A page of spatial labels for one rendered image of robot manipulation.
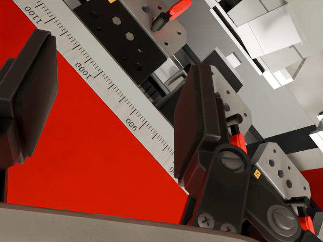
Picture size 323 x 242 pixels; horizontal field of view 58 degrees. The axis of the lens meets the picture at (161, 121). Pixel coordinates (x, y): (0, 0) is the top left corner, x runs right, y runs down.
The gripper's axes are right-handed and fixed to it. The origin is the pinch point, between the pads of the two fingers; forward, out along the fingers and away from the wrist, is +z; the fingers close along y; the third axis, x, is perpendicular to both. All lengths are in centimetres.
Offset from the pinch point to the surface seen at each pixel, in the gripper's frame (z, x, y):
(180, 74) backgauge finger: 60, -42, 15
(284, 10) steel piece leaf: 49, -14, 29
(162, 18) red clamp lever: 35.6, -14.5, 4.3
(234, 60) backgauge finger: 53, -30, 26
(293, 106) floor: 131, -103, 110
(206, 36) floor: 168, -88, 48
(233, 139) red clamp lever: 23.6, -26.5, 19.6
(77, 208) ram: 8.5, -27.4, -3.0
